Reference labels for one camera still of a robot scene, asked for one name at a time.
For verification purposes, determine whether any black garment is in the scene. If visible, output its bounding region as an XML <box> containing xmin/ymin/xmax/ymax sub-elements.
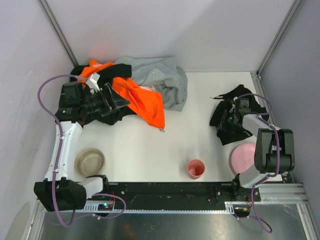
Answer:
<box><xmin>55</xmin><ymin>63</ymin><xmax>135</xmax><ymax>126</ymax></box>
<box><xmin>209</xmin><ymin>84</ymin><xmax>270</xmax><ymax>145</ymax></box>

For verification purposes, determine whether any orange jacket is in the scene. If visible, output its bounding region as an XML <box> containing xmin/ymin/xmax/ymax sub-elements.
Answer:
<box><xmin>71</xmin><ymin>58</ymin><xmax>165</xmax><ymax>130</ymax></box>

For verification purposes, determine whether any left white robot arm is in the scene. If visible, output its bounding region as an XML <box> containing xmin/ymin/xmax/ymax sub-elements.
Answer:
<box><xmin>33</xmin><ymin>73</ymin><xmax>130</xmax><ymax>212</ymax></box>

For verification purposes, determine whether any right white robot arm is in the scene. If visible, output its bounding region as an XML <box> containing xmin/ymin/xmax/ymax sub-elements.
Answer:
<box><xmin>227</xmin><ymin>97</ymin><xmax>295</xmax><ymax>194</ymax></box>

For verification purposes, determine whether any pink plate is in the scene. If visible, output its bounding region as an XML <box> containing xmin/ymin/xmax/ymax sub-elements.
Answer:
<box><xmin>231</xmin><ymin>143</ymin><xmax>268</xmax><ymax>188</ymax></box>

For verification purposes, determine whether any beige bowl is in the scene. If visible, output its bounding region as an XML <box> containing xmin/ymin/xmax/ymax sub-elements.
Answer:
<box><xmin>74</xmin><ymin>148</ymin><xmax>106</xmax><ymax>177</ymax></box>

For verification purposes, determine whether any grey sweatshirt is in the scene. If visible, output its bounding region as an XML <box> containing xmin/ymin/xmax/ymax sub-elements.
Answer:
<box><xmin>115</xmin><ymin>56</ymin><xmax>188</xmax><ymax>112</ymax></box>

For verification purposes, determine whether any pink cup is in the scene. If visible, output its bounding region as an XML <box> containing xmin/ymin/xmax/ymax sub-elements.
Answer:
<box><xmin>187</xmin><ymin>159</ymin><xmax>206</xmax><ymax>180</ymax></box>

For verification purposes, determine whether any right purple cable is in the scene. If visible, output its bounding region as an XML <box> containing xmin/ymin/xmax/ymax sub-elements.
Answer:
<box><xmin>236</xmin><ymin>93</ymin><xmax>282</xmax><ymax>234</ymax></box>

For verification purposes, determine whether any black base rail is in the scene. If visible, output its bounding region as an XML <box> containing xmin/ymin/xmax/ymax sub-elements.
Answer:
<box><xmin>105</xmin><ymin>181</ymin><xmax>261</xmax><ymax>206</ymax></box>

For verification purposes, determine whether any grey slotted cable duct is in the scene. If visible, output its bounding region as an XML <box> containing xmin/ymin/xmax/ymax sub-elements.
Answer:
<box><xmin>77</xmin><ymin>200</ymin><xmax>251</xmax><ymax>216</ymax></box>

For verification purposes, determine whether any right aluminium table rail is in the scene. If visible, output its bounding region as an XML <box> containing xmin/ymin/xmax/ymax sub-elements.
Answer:
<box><xmin>250</xmin><ymin>71</ymin><xmax>309</xmax><ymax>205</ymax></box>

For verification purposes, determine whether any left aluminium frame post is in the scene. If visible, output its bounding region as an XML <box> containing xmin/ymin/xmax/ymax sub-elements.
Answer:
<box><xmin>37</xmin><ymin>0</ymin><xmax>79</xmax><ymax>67</ymax></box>

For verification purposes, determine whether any aluminium frame post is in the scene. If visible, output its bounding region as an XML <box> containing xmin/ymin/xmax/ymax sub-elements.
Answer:
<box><xmin>37</xmin><ymin>0</ymin><xmax>79</xmax><ymax>67</ymax></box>
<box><xmin>256</xmin><ymin>0</ymin><xmax>305</xmax><ymax>76</ymax></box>

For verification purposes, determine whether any right aluminium frame post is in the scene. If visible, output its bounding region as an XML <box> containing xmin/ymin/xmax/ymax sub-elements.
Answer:
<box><xmin>256</xmin><ymin>0</ymin><xmax>305</xmax><ymax>76</ymax></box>

